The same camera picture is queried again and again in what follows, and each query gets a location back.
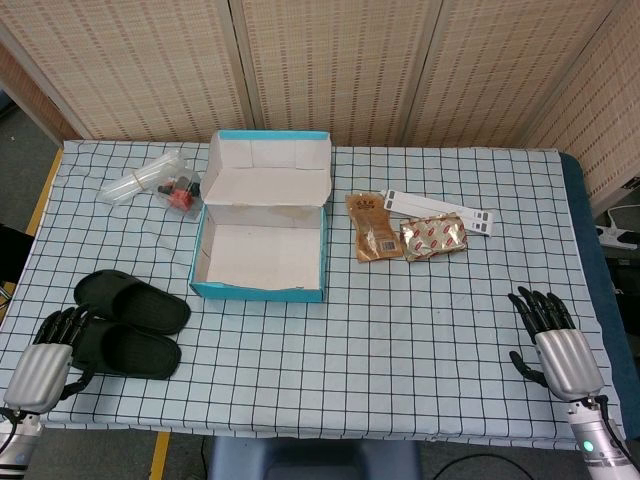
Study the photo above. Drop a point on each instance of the blue cardboard shoe box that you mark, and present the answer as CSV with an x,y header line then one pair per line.
x,y
260,250

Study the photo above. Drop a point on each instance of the white paper strip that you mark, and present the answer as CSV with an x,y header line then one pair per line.
x,y
477,226
440,201

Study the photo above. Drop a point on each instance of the woven bamboo folding screen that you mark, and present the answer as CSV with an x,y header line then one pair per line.
x,y
350,70

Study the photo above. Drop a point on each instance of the clear bag with red parts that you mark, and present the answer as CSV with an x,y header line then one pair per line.
x,y
182,197

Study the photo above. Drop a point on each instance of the black slipper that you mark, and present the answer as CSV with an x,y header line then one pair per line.
x,y
145,305
140,352

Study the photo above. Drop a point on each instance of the person in black clothing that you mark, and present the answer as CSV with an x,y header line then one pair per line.
x,y
12,250

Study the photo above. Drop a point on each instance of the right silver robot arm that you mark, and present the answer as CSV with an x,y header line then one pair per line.
x,y
597,445

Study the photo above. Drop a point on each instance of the clear plastic tube bundle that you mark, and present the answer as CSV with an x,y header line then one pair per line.
x,y
130,182

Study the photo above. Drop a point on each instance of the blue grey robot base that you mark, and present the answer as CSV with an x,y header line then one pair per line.
x,y
315,460

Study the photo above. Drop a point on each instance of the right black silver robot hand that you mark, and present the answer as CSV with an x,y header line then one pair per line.
x,y
567,357

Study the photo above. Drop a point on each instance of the brown snack pouch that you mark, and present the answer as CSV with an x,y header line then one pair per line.
x,y
372,225

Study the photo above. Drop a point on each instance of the gold foil packet red print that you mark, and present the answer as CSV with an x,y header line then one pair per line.
x,y
432,240

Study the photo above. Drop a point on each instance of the blue checkered tablecloth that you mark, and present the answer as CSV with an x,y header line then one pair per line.
x,y
350,350

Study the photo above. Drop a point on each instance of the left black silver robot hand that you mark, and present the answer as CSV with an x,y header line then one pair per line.
x,y
42,375

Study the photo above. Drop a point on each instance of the white power strip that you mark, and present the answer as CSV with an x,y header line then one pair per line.
x,y
617,235

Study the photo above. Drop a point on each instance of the dark blue table pad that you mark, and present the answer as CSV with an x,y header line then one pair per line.
x,y
592,240

